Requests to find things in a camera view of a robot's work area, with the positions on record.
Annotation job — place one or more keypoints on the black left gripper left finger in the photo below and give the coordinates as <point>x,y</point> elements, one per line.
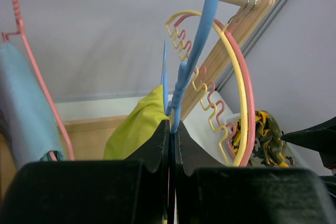
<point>133,190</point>

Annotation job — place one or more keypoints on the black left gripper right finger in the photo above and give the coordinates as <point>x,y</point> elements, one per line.
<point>208,192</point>

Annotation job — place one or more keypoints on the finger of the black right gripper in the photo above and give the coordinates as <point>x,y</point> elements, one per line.
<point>320,137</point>

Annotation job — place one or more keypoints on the yellow-green trousers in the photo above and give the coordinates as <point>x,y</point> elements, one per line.
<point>137,127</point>

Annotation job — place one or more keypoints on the light blue trousers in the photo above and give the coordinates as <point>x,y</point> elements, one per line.
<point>26,117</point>

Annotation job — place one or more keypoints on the camouflage trousers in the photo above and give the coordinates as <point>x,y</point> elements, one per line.
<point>269,150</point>

